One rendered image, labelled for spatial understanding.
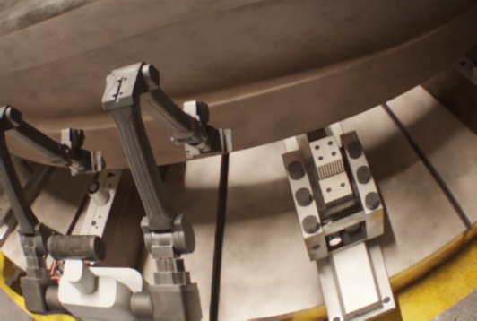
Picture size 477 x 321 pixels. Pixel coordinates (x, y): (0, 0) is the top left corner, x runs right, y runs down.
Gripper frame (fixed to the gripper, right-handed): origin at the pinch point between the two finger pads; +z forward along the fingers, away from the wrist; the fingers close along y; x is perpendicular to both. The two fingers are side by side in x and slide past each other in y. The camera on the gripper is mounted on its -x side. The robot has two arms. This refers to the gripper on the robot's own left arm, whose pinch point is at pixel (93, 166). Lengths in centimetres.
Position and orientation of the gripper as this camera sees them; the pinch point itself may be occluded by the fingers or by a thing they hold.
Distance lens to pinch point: 195.6
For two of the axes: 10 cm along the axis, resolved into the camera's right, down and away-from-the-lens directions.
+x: 1.0, 9.8, -1.8
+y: -9.6, 1.4, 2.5
